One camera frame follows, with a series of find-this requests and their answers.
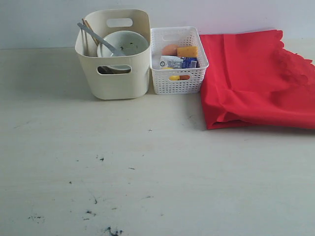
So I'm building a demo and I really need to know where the stainless steel cup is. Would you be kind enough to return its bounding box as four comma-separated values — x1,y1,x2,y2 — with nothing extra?
97,66,115,75

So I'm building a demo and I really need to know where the orange fried nugget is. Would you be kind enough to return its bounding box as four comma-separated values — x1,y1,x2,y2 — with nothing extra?
180,75,190,80

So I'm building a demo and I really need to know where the metal table knife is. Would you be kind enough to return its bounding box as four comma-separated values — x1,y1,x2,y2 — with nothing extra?
77,23,125,57

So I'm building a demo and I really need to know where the brown egg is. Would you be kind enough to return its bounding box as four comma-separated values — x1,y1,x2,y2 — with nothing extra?
161,44,179,56

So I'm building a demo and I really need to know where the red scalloped table cloth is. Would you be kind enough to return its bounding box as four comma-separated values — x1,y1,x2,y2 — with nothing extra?
200,29,315,129

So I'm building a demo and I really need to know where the cream plastic tub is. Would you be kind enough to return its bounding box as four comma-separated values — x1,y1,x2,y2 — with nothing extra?
75,9,151,100

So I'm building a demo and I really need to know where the yellow lemon with sticker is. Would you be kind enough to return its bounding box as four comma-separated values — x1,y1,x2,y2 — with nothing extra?
162,67,180,81

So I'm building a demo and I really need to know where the pale green ceramic bowl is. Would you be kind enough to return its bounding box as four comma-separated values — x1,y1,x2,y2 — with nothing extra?
103,30,149,56

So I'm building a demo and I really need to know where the small milk carton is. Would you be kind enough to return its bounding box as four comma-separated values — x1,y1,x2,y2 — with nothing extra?
159,56,198,69

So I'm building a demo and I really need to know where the white perforated plastic basket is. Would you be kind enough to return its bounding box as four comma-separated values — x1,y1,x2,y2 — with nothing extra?
150,27,209,95

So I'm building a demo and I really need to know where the yellow cheese wedge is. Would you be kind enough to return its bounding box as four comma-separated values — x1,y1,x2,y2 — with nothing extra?
177,46,198,58

